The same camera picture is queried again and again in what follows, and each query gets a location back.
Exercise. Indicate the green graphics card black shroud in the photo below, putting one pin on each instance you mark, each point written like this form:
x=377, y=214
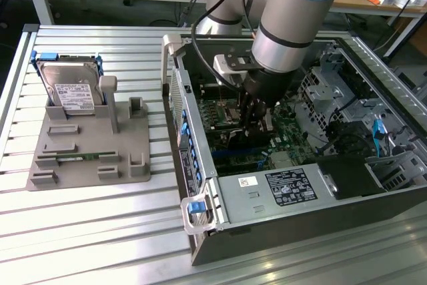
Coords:
x=247, y=143

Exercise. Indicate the silver hard disk drive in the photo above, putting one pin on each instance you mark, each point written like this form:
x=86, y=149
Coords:
x=73, y=91

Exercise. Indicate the green Dell motherboard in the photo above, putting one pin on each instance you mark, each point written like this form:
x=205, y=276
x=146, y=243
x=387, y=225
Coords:
x=290, y=138

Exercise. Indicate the grey metal computer case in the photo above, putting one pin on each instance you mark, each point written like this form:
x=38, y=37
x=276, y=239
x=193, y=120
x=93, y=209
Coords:
x=410, y=79

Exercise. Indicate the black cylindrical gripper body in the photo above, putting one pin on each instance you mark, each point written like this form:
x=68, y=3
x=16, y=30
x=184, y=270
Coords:
x=270, y=86

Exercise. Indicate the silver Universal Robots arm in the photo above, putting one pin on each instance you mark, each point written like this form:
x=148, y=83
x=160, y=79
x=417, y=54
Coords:
x=293, y=14

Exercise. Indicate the blue expansion card retainer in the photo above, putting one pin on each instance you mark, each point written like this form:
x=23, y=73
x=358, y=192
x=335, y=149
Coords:
x=191, y=146

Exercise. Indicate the open black PC case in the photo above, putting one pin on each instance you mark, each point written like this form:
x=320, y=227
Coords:
x=300, y=231

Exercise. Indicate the four-slot black RAM bank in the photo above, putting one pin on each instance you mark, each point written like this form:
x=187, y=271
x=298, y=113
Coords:
x=223, y=129
x=208, y=90

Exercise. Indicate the grey plastic parts rack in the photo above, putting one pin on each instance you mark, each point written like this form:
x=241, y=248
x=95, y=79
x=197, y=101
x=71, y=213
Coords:
x=83, y=138

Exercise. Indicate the silver power supply unit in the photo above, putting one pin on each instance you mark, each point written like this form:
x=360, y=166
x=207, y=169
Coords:
x=267, y=205

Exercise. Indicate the CPU socket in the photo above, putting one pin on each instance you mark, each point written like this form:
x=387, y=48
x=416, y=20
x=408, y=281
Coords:
x=233, y=111

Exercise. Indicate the blue expansion slot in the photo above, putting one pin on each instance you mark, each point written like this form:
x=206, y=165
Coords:
x=233, y=155

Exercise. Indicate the blue case release latch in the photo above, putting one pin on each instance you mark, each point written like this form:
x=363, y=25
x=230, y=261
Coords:
x=195, y=206

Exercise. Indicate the silver chipset heatsink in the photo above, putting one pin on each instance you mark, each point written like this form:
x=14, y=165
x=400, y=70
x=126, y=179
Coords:
x=282, y=159

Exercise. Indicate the silver metal disk bay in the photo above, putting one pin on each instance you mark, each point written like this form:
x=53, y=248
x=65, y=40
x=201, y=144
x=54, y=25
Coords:
x=320, y=91

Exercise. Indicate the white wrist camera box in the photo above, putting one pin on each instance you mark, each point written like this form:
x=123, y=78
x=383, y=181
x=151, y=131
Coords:
x=223, y=68

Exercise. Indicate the green RAM stick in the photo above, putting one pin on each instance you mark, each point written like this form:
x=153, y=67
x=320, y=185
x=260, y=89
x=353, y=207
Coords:
x=80, y=157

